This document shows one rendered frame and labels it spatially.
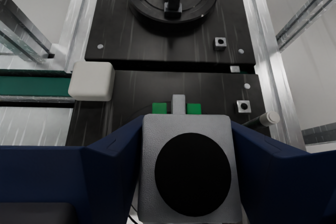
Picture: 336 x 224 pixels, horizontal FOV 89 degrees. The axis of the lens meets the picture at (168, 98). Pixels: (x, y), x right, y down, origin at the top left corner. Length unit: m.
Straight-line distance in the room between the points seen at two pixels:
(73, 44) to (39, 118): 0.12
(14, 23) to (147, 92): 0.16
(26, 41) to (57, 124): 0.12
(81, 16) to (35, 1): 0.24
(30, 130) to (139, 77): 0.18
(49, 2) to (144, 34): 0.33
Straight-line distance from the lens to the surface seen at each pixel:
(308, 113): 0.43
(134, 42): 0.26
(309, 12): 0.33
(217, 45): 0.26
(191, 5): 0.28
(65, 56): 0.29
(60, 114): 0.30
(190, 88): 0.22
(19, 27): 0.27
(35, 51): 0.28
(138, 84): 0.22
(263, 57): 0.30
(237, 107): 0.22
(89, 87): 0.21
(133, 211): 0.19
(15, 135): 0.33
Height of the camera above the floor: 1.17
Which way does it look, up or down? 69 degrees down
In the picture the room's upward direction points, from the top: 7 degrees clockwise
